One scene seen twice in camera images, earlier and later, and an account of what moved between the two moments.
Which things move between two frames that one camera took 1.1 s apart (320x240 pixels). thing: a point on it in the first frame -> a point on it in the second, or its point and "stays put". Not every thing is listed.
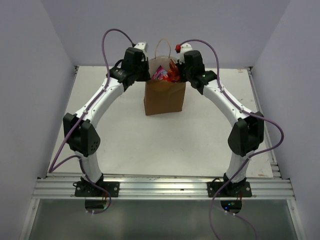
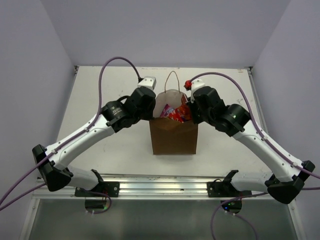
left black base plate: [83, 188] stays put
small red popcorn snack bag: [167, 79] -> [176, 116]
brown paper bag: [163, 97] -> [169, 137]
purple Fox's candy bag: [159, 74] -> [167, 110]
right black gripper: [180, 67] -> [196, 119]
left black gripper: [145, 61] -> [149, 114]
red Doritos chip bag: [173, 74] -> [184, 112]
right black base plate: [231, 189] stays put
